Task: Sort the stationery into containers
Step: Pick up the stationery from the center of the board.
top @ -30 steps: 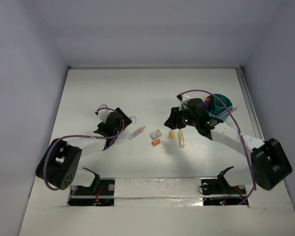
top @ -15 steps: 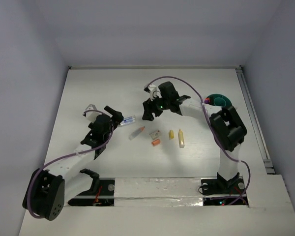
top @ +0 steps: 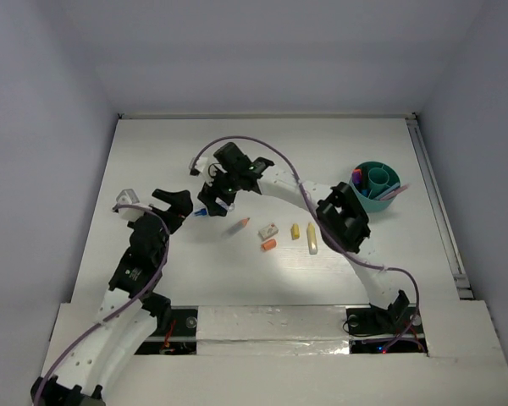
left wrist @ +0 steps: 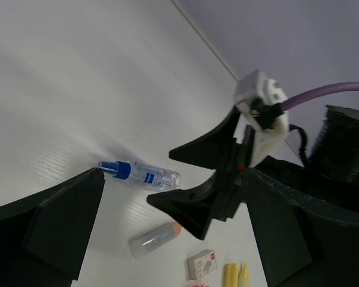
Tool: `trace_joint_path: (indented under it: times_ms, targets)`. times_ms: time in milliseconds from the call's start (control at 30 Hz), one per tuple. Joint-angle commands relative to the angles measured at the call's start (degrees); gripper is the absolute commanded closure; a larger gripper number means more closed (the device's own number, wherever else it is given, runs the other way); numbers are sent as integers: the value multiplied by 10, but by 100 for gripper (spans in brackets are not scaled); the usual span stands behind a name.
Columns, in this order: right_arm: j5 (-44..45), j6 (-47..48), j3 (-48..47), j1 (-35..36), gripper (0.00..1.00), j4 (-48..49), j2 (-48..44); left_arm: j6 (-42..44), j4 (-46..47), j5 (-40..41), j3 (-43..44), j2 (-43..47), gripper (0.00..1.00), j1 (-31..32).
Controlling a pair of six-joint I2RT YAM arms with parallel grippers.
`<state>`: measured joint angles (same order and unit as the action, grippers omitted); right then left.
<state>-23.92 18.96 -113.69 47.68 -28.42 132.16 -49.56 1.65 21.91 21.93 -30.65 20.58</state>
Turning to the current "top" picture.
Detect orange highlighter cap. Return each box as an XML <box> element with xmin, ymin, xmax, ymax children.
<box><xmin>261</xmin><ymin>239</ymin><xmax>277</xmax><ymax>252</ymax></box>

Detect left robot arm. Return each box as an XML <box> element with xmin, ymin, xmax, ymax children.
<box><xmin>30</xmin><ymin>189</ymin><xmax>193</xmax><ymax>405</ymax></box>

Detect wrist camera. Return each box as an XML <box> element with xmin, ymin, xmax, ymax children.
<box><xmin>189</xmin><ymin>156</ymin><xmax>210</xmax><ymax>177</ymax></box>
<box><xmin>112</xmin><ymin>189</ymin><xmax>142</xmax><ymax>222</ymax></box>

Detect purple capped black highlighter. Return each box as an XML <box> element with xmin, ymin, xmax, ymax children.
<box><xmin>352</xmin><ymin>168</ymin><xmax>362</xmax><ymax>189</ymax></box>

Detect clear spray bottle blue cap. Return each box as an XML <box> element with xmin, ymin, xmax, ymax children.
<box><xmin>193</xmin><ymin>202</ymin><xmax>237</xmax><ymax>218</ymax></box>

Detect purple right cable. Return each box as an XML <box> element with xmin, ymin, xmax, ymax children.
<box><xmin>193</xmin><ymin>135</ymin><xmax>420</xmax><ymax>354</ymax></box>

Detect yellow highlighter cap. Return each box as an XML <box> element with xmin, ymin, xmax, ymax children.
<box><xmin>290</xmin><ymin>223</ymin><xmax>301</xmax><ymax>240</ymax></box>

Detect purple cable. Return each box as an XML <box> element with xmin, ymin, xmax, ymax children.
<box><xmin>33</xmin><ymin>205</ymin><xmax>170</xmax><ymax>406</ymax></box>
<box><xmin>193</xmin><ymin>135</ymin><xmax>420</xmax><ymax>354</ymax></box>

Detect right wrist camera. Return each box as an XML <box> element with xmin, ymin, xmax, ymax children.
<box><xmin>189</xmin><ymin>156</ymin><xmax>210</xmax><ymax>177</ymax></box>

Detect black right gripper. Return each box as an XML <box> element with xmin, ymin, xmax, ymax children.
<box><xmin>198</xmin><ymin>163</ymin><xmax>241</xmax><ymax>217</ymax></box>

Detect white eraser box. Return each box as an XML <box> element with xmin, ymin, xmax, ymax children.
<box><xmin>258</xmin><ymin>223</ymin><xmax>279</xmax><ymax>240</ymax></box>

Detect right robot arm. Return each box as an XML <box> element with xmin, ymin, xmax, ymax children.
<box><xmin>189</xmin><ymin>137</ymin><xmax>419</xmax><ymax>337</ymax></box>

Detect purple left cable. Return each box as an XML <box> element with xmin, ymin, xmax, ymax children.
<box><xmin>33</xmin><ymin>205</ymin><xmax>170</xmax><ymax>406</ymax></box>

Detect teal round pen holder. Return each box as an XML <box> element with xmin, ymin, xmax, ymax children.
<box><xmin>350</xmin><ymin>161</ymin><xmax>401</xmax><ymax>214</ymax></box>

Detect blue capped black highlighter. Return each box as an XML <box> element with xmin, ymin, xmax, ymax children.
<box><xmin>361</xmin><ymin>166</ymin><xmax>369</xmax><ymax>197</ymax></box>

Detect clear uncapped yellow highlighter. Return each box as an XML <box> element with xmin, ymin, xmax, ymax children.
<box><xmin>306</xmin><ymin>222</ymin><xmax>318</xmax><ymax>255</ymax></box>

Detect clear orange highlighter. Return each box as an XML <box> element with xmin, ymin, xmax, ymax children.
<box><xmin>222</xmin><ymin>217</ymin><xmax>251</xmax><ymax>239</ymax></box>

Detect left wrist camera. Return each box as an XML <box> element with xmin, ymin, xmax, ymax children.
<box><xmin>112</xmin><ymin>189</ymin><xmax>142</xmax><ymax>222</ymax></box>

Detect pink orange thin pen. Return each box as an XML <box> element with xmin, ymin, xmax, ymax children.
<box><xmin>379</xmin><ymin>184</ymin><xmax>410</xmax><ymax>201</ymax></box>

